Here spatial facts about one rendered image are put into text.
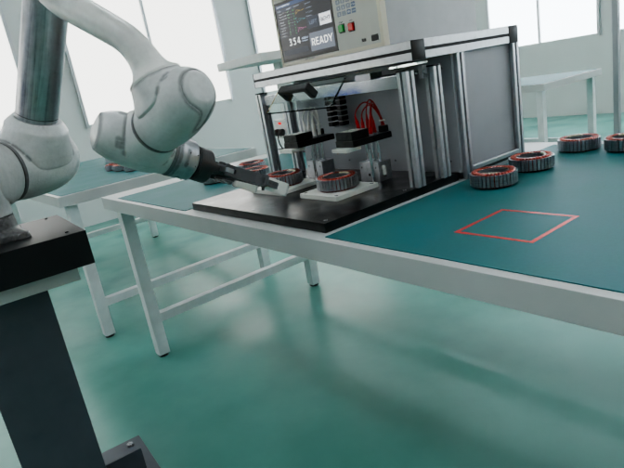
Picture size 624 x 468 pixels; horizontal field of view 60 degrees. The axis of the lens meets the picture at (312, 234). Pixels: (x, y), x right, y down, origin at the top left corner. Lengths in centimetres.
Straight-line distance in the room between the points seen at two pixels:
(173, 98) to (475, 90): 85
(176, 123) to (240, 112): 580
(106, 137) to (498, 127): 104
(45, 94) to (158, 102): 56
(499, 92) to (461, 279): 83
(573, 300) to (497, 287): 11
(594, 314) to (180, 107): 70
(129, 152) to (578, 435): 139
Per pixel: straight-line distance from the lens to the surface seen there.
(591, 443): 175
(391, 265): 99
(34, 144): 152
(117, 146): 110
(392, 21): 146
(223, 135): 665
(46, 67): 149
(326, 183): 139
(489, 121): 158
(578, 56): 813
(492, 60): 160
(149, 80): 101
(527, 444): 173
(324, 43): 159
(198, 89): 98
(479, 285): 87
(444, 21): 161
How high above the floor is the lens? 107
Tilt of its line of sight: 16 degrees down
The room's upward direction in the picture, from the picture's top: 10 degrees counter-clockwise
